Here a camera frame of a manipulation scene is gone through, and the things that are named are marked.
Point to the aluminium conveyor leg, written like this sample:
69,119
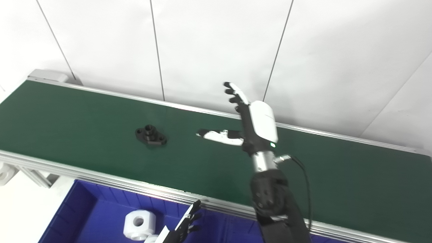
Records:
35,177

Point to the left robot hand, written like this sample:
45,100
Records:
184,226

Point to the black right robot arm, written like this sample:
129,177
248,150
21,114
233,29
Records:
273,199

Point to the black flanged machined part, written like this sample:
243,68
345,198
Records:
152,135

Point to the green conveyor belt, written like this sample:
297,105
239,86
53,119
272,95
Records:
101,178
84,118

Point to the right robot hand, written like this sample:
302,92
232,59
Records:
263,123

